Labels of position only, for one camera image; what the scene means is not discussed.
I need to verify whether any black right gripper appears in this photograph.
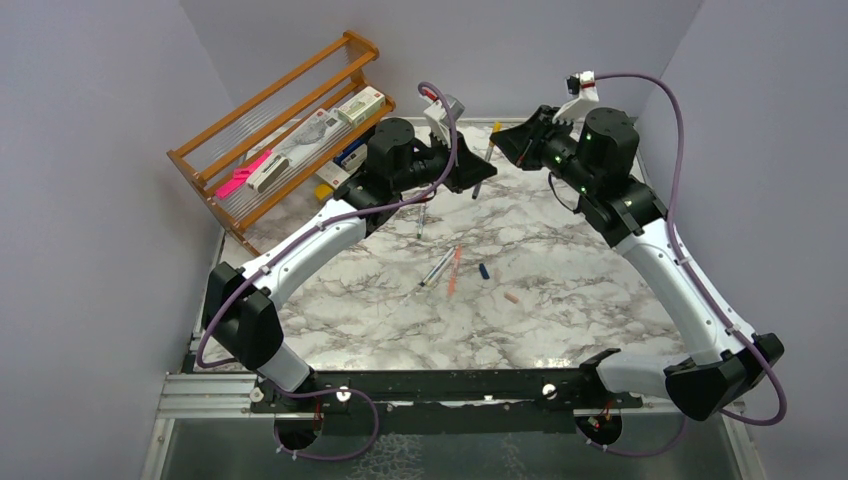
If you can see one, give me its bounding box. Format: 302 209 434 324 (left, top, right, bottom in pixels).
490 105 597 197

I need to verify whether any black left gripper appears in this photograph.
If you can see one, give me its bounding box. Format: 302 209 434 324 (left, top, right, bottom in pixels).
393 126 496 194

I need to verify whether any white whiteboard marker pen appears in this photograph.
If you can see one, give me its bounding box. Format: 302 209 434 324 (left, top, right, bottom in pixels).
416 203 427 239

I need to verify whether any thin white black pen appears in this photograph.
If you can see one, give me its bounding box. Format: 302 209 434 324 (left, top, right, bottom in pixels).
471 142 495 200

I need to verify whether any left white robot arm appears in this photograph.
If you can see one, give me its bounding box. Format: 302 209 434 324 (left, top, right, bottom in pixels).
201 118 497 411

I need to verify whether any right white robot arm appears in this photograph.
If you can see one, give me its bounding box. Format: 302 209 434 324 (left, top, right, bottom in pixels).
490 105 785 421

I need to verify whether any orange pen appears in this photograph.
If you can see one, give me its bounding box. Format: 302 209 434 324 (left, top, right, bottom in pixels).
447 245 462 297

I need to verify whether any green white deli box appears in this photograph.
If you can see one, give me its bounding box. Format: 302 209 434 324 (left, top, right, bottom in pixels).
337 86 386 128

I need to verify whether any blue grey stapler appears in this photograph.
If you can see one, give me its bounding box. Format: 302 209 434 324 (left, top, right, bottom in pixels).
333 140 367 171

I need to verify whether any beige deli staples box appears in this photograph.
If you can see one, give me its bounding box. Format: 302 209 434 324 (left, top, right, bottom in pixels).
315 161 350 190

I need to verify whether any white blue tip marker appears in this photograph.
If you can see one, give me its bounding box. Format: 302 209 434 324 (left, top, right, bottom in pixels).
418 246 457 287

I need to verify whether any yellow grey eraser block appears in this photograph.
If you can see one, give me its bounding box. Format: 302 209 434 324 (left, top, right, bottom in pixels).
314 184 334 203

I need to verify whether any long white printed box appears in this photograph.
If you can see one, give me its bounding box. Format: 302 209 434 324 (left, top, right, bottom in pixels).
269 108 347 166

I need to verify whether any pink highlighter marker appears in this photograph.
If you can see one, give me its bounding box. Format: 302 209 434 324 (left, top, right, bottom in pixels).
215 149 272 199

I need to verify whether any wooden shelf rack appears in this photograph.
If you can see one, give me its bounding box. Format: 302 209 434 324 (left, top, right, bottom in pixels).
167 30 395 256

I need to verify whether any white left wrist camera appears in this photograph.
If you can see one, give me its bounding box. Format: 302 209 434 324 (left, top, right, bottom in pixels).
423 92 465 147

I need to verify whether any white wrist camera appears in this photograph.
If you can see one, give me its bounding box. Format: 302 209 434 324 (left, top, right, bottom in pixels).
552 71 599 124
423 92 465 147

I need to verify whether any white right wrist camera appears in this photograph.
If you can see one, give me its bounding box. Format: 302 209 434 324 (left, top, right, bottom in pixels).
552 71 599 124

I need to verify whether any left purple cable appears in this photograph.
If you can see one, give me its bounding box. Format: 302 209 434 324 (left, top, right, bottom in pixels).
195 81 460 464

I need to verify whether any purple cable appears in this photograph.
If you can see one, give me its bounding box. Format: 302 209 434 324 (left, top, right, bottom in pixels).
195 81 460 464
576 71 790 460

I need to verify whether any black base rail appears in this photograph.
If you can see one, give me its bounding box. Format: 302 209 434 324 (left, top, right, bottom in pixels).
249 368 642 436

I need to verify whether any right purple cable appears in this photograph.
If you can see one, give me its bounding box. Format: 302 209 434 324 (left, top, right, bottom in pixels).
576 71 790 460

